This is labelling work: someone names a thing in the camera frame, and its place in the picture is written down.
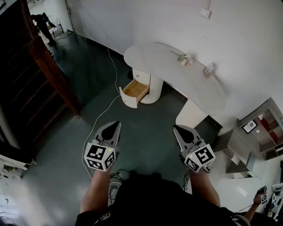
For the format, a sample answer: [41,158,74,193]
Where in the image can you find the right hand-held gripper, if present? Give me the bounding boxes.
[173,124,216,174]

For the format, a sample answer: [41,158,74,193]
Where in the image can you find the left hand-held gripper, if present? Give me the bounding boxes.
[83,121,122,172]

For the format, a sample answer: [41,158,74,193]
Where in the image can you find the large white ribbed drawer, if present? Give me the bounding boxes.
[119,79,150,109]

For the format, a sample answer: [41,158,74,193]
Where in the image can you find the white fluted cabinet drawers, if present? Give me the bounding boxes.
[119,42,227,130]

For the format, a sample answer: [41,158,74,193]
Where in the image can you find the person's left forearm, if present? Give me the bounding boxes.
[80,169,111,214]

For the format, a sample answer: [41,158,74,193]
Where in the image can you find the person's right forearm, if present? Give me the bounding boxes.
[189,170,222,208]

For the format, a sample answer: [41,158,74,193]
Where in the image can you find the grey wooden shelf unit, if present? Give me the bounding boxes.
[213,98,283,180]

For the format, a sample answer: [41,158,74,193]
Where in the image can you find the person's black shirt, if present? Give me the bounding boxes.
[75,171,250,226]

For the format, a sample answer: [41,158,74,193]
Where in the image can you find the artificial pale flower stem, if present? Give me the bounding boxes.
[169,50,193,66]

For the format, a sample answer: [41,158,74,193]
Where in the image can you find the white table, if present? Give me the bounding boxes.
[0,153,36,179]

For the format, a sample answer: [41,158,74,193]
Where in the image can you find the grey door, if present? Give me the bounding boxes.
[65,0,87,38]

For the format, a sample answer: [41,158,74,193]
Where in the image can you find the black cable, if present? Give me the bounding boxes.
[109,169,124,206]

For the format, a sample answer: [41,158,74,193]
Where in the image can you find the white floor cable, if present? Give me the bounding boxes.
[82,47,122,179]

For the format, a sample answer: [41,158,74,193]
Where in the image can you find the black picture frame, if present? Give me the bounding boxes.
[241,120,258,134]

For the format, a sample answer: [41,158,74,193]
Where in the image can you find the dark wooden frame furniture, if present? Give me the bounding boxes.
[0,0,84,155]

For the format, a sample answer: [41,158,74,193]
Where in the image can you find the white wall switch box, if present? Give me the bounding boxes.
[200,7,212,19]

